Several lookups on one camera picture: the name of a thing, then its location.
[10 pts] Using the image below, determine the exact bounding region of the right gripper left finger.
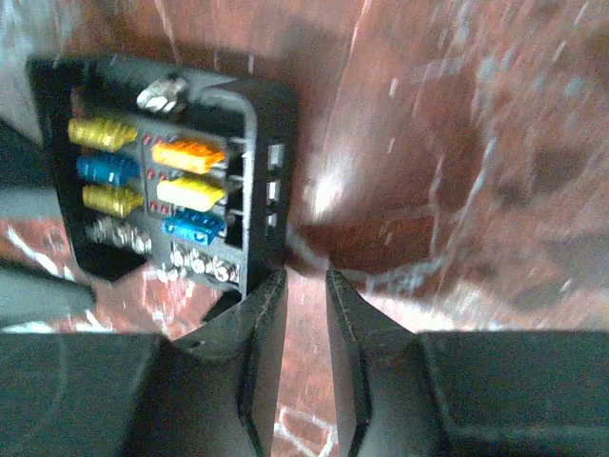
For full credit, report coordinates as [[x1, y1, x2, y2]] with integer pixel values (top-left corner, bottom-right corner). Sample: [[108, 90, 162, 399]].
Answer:
[[161, 269, 286, 456]]

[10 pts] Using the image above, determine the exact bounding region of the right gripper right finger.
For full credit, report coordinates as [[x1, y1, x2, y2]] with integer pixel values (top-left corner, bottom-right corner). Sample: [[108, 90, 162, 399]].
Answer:
[[325, 270, 428, 456]]

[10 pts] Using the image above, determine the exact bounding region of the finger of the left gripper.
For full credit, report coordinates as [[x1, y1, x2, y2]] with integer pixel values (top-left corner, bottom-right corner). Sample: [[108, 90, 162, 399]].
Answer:
[[1, 259, 95, 328], [1, 119, 61, 219]]

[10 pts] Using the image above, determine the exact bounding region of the blue blade fuse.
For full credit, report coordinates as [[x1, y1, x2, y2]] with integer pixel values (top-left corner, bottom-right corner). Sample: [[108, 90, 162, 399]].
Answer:
[[76, 153, 140, 187]]

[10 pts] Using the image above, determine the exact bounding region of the small blue fuse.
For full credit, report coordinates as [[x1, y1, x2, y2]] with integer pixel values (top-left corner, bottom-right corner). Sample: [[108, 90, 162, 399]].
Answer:
[[161, 209, 225, 246]]

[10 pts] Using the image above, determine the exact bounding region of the yellow blade fuse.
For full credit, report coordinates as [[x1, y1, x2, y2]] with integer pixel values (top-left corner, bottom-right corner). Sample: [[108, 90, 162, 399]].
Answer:
[[156, 177, 225, 212]]

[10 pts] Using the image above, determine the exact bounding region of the black fuse box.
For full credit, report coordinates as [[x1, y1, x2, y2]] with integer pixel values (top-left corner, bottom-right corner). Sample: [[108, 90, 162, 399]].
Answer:
[[27, 55, 298, 296]]

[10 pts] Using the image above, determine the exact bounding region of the yellow fuse in box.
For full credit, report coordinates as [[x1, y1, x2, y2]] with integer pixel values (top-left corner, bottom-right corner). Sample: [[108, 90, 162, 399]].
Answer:
[[68, 118, 138, 152]]

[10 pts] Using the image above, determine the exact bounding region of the orange fuse in box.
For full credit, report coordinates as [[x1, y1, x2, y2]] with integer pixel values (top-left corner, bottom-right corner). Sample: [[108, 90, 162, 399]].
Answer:
[[151, 140, 226, 174]]

